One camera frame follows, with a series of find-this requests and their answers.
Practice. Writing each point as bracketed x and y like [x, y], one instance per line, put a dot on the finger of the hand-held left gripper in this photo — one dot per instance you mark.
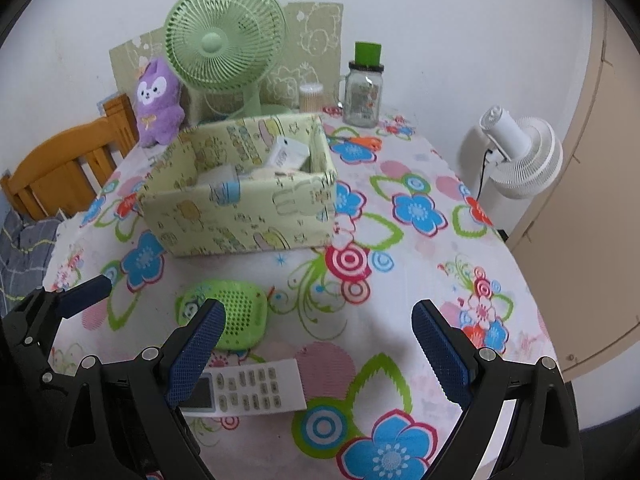
[85, 292]

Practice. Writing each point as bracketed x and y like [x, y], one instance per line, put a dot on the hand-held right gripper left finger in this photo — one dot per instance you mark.
[200, 350]

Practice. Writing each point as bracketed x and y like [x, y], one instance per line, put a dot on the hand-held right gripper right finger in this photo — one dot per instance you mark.
[445, 355]

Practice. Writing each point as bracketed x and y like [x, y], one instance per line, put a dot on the green round perforated device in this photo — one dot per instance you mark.
[240, 310]

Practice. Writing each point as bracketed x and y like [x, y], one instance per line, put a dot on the white remote control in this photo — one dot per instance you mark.
[260, 385]

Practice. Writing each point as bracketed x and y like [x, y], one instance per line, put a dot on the yellow cartoon print storage box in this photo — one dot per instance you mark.
[225, 220]

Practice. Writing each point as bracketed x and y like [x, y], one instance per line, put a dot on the white charger with grey label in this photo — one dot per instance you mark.
[285, 155]

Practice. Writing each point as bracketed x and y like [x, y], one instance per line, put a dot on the grey plaid blanket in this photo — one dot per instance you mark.
[25, 250]

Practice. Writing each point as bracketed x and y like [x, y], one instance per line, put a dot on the wooden chair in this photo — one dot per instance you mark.
[55, 160]

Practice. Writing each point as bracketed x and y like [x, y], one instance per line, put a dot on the purple plush toy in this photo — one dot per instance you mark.
[157, 115]

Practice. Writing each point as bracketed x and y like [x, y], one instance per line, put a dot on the beige door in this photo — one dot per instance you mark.
[590, 210]

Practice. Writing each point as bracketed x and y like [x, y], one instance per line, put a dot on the white standing fan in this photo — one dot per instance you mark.
[530, 160]

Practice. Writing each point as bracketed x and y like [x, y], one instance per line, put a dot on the glass mug with green lid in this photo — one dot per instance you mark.
[362, 100]

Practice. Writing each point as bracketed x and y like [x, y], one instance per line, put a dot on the toothpick jar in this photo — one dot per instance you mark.
[311, 97]

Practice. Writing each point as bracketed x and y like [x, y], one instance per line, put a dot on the green desk fan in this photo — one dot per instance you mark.
[215, 42]

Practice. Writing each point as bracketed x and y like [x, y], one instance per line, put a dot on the green cartoon print board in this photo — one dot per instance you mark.
[310, 35]

